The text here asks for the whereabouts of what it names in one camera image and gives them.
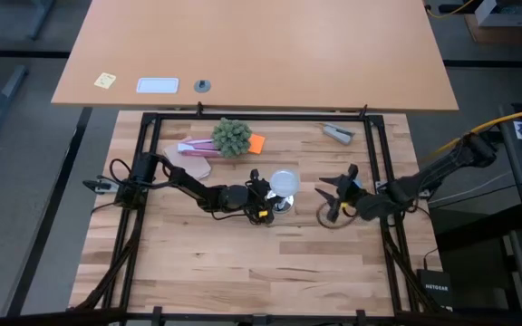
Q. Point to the grey stapler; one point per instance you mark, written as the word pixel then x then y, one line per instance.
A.
pixel 339 133

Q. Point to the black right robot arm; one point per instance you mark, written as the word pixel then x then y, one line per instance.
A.
pixel 424 181

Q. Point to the orange-brown desk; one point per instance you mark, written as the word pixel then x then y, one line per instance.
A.
pixel 261 50

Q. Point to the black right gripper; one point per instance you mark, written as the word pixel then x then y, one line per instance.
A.
pixel 354 194

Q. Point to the chrome lamp socket base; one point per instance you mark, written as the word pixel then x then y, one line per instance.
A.
pixel 283 206

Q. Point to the green potted plant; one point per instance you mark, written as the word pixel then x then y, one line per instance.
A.
pixel 231 137

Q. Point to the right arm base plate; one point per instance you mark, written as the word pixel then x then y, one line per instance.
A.
pixel 380 185

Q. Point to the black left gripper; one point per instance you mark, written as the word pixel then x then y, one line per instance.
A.
pixel 258 199

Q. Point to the orange sticky note pad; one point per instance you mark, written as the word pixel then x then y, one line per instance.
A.
pixel 257 142

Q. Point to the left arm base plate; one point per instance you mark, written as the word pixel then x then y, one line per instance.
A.
pixel 100 185

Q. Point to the yellow sticky note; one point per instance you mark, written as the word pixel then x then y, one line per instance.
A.
pixel 105 80

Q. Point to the black network router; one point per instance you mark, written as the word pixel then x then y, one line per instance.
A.
pixel 435 290

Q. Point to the brown cardboard sheet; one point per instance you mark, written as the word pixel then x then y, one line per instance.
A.
pixel 501 35

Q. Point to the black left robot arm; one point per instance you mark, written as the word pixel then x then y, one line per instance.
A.
pixel 193 188

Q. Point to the white box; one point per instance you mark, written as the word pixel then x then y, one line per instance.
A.
pixel 501 16

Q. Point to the white card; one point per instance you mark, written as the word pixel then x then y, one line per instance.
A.
pixel 158 85

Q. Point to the pink stapler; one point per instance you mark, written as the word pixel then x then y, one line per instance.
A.
pixel 195 148

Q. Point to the black metal table frame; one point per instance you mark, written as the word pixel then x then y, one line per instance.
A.
pixel 261 117

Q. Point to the white lightbulb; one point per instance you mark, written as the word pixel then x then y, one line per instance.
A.
pixel 285 182

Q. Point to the brown notebook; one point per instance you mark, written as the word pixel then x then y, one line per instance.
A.
pixel 193 165

